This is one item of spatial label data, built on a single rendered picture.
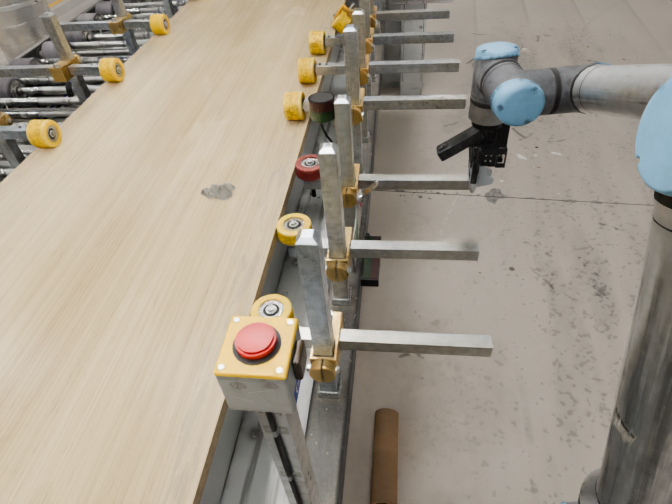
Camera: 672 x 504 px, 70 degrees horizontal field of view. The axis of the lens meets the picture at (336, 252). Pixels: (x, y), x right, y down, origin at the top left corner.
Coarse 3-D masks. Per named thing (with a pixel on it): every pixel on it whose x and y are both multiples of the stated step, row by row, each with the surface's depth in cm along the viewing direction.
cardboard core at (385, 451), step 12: (384, 408) 164; (384, 420) 161; (396, 420) 163; (384, 432) 158; (396, 432) 160; (384, 444) 155; (396, 444) 157; (384, 456) 152; (396, 456) 154; (372, 468) 153; (384, 468) 150; (396, 468) 152; (372, 480) 150; (384, 480) 147; (396, 480) 149; (372, 492) 147; (384, 492) 144; (396, 492) 147
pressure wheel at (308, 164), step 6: (306, 156) 129; (312, 156) 129; (300, 162) 127; (306, 162) 127; (312, 162) 127; (318, 162) 127; (300, 168) 125; (306, 168) 125; (312, 168) 125; (318, 168) 125; (300, 174) 126; (306, 174) 125; (312, 174) 125; (318, 174) 126; (306, 180) 126; (312, 180) 126; (312, 192) 133
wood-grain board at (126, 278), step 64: (192, 0) 245; (256, 0) 237; (320, 0) 230; (128, 64) 188; (192, 64) 183; (256, 64) 179; (64, 128) 152; (128, 128) 149; (192, 128) 146; (256, 128) 144; (0, 192) 128; (64, 192) 126; (128, 192) 124; (192, 192) 122; (256, 192) 120; (0, 256) 109; (64, 256) 108; (128, 256) 106; (192, 256) 105; (256, 256) 103; (0, 320) 95; (64, 320) 94; (128, 320) 93; (192, 320) 91; (0, 384) 84; (64, 384) 83; (128, 384) 82; (192, 384) 81; (0, 448) 75; (64, 448) 75; (128, 448) 74; (192, 448) 73
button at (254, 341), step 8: (248, 328) 47; (256, 328) 47; (264, 328) 47; (272, 328) 47; (240, 336) 46; (248, 336) 46; (256, 336) 46; (264, 336) 46; (272, 336) 46; (240, 344) 46; (248, 344) 46; (256, 344) 46; (264, 344) 46; (272, 344) 46; (240, 352) 45; (248, 352) 45; (256, 352) 45; (264, 352) 45
